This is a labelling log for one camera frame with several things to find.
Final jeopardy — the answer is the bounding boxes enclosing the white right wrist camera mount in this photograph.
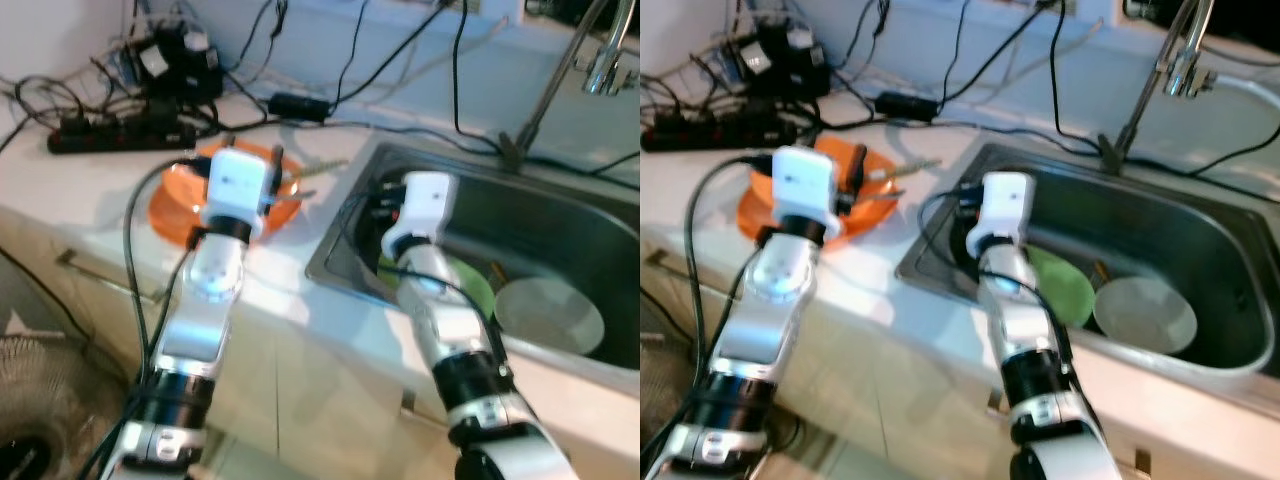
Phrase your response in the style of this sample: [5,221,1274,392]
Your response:
[965,172,1037,257]
[380,172,459,259]

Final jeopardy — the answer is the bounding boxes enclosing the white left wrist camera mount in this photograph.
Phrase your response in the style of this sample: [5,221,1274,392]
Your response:
[772,146,851,241]
[203,148,281,241]

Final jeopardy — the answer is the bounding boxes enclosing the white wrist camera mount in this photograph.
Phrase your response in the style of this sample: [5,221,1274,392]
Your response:
[772,146,851,241]
[380,172,459,259]
[965,172,1037,257]
[203,148,281,241]

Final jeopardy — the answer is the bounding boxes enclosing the orange plastic bowl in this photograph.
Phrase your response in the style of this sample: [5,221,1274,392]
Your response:
[158,140,303,229]
[750,138,899,227]

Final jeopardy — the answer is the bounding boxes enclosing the stainless steel sink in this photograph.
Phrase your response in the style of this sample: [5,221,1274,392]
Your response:
[305,138,641,371]
[895,140,1280,379]

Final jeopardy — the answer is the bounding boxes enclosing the white faucet hose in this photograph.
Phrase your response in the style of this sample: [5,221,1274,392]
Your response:
[1205,72,1280,111]

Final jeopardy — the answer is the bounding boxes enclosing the small black adapter brick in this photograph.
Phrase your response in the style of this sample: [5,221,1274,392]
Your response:
[268,92,331,123]
[875,92,941,121]

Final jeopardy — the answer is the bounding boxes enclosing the cream kitchen cabinet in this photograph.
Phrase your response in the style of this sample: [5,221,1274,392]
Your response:
[640,215,1280,480]
[0,215,641,480]

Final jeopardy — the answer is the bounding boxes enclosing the black wall cable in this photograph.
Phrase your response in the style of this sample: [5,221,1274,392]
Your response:
[1048,0,1106,156]
[450,0,506,156]

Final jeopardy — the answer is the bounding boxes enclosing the black power strip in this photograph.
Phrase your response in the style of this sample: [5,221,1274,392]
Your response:
[47,112,199,155]
[640,115,801,153]

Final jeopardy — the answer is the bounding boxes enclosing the black charger block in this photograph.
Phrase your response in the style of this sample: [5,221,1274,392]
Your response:
[125,25,223,101]
[725,20,831,96]

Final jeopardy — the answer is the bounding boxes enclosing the metal sink faucet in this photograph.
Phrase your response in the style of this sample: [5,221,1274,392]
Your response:
[498,0,638,173]
[1098,0,1219,177]

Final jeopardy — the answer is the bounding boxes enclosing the white plate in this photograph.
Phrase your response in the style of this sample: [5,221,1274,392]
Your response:
[495,277,606,356]
[1092,276,1199,355]

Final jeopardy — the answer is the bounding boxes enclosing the wire cage floor fan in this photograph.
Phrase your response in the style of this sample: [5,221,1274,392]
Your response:
[0,335,101,480]
[640,335,691,451]

